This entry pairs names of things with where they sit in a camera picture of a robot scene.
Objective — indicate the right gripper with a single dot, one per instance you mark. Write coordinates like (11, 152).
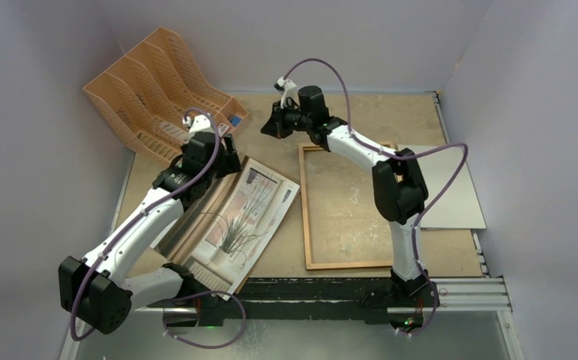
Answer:
(276, 122)

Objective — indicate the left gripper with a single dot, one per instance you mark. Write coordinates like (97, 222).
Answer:
(229, 163)

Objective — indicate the brown wooden picture frame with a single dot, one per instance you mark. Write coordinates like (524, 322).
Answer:
(342, 228)

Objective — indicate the plant window photo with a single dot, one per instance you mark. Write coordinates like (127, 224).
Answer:
(221, 237)

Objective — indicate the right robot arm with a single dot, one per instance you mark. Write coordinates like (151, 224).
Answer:
(399, 189)

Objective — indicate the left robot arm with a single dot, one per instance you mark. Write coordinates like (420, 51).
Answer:
(97, 288)

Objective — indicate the red white small box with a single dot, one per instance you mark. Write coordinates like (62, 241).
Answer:
(222, 128)

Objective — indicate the blue small box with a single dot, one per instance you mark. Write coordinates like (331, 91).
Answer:
(235, 120)

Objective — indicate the orange plastic file organizer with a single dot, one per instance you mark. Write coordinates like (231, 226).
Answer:
(144, 94)

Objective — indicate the white panel sheet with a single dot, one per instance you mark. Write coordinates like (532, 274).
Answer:
(458, 207)

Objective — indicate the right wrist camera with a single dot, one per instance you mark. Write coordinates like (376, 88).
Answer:
(287, 88)

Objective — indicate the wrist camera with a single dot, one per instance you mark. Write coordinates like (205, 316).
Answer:
(287, 88)
(199, 123)

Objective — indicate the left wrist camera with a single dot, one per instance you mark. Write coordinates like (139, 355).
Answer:
(199, 123)

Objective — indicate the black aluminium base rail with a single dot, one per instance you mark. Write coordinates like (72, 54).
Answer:
(366, 299)

